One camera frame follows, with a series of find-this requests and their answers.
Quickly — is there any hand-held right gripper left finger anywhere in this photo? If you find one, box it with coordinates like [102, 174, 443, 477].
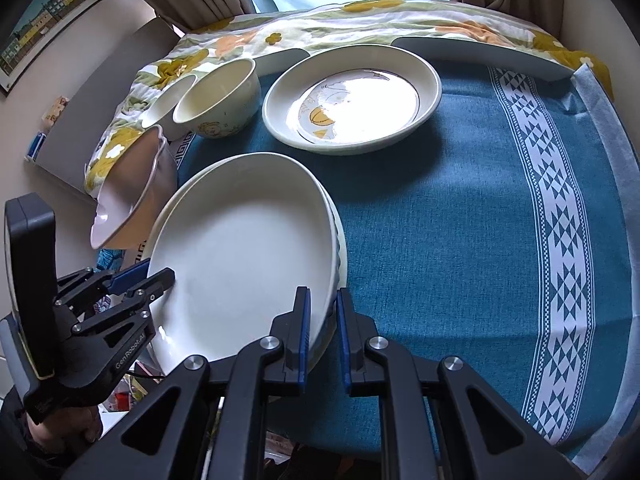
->
[62, 286, 313, 480]

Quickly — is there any blue patterned tablecloth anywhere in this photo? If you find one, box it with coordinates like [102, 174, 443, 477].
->
[95, 60, 636, 471]

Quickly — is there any round plate with print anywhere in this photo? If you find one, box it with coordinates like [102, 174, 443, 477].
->
[261, 44, 442, 155]

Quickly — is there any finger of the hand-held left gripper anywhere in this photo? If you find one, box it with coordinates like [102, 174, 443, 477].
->
[54, 259, 152, 311]
[70, 267, 177, 338]

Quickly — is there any pink wavy-rim bowl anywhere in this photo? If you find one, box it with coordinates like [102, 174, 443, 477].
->
[90, 125, 178, 251]

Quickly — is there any floral quilted blanket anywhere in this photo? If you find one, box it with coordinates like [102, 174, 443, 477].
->
[82, 0, 613, 198]

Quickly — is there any plain white bowl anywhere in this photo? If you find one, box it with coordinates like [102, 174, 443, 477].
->
[140, 74, 198, 142]

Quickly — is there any white cabinet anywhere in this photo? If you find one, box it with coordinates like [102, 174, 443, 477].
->
[24, 17, 181, 203]

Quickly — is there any framed wall poster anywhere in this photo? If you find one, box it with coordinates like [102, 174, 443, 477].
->
[0, 0, 106, 97]

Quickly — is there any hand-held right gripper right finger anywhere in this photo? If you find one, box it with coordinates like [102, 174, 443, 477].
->
[336, 286, 583, 480]

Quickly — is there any cream bowl with print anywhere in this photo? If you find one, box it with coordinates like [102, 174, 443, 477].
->
[172, 58, 263, 139]

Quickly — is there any person's left hand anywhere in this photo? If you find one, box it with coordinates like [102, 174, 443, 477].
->
[27, 405, 103, 455]

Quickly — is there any small blue packet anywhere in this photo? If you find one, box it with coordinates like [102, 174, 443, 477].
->
[27, 131, 47, 162]

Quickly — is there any small cardboard box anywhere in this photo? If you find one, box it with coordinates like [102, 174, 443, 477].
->
[44, 96, 70, 123]

